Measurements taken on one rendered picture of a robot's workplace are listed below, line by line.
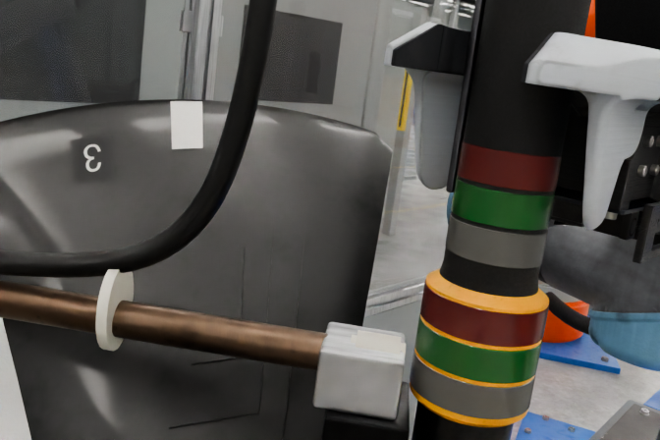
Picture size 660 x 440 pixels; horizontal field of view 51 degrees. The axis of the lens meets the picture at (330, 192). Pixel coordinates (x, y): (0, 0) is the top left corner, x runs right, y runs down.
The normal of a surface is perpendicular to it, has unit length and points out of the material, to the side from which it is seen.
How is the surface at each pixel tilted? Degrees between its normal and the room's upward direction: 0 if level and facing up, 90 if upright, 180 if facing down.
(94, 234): 53
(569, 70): 90
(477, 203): 90
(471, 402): 90
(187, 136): 47
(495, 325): 90
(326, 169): 42
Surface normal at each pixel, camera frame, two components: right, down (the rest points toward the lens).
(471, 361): -0.30, 0.14
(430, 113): 0.65, 0.29
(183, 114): 0.18, -0.54
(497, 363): 0.08, 0.20
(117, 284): 0.99, 0.15
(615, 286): -0.89, 0.07
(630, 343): -0.64, 0.10
